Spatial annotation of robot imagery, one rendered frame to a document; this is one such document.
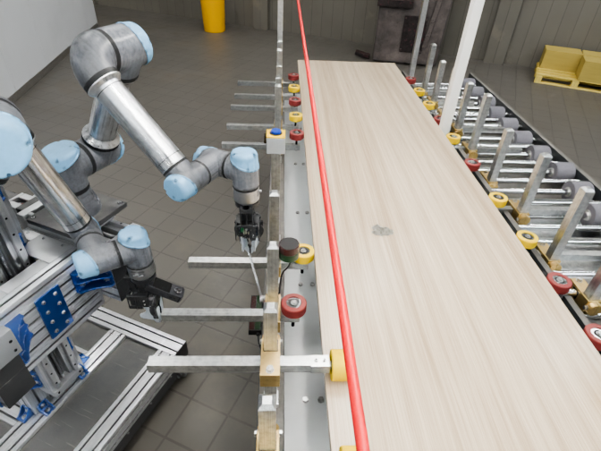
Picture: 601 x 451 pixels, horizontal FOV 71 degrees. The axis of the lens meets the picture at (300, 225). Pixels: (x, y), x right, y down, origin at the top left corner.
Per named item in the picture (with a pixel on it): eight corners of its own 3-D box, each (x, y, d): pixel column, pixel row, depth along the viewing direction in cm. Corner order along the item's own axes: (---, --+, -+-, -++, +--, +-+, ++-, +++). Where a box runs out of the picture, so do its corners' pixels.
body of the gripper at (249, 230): (234, 242, 126) (232, 208, 119) (237, 225, 133) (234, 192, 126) (260, 242, 126) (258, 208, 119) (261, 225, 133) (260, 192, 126)
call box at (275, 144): (266, 156, 158) (266, 136, 153) (266, 147, 163) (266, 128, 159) (284, 156, 158) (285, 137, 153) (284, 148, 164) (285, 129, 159)
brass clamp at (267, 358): (258, 387, 106) (257, 375, 103) (259, 343, 117) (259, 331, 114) (282, 387, 106) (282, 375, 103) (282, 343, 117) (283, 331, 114)
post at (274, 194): (269, 294, 168) (268, 193, 139) (269, 288, 171) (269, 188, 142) (278, 294, 168) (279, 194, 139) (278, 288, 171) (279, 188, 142)
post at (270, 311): (265, 416, 129) (263, 310, 100) (265, 405, 131) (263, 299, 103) (276, 416, 129) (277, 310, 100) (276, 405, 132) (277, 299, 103)
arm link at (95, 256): (73, 262, 116) (114, 249, 121) (82, 287, 109) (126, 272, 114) (65, 240, 111) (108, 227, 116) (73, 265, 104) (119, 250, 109)
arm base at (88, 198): (42, 216, 140) (32, 190, 134) (78, 193, 151) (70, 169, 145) (77, 227, 135) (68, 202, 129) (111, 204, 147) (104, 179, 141)
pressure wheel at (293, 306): (280, 335, 135) (281, 310, 128) (280, 315, 141) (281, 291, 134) (305, 335, 135) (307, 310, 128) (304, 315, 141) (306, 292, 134)
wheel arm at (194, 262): (189, 270, 153) (187, 261, 151) (190, 264, 156) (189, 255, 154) (308, 271, 156) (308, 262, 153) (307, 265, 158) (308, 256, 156)
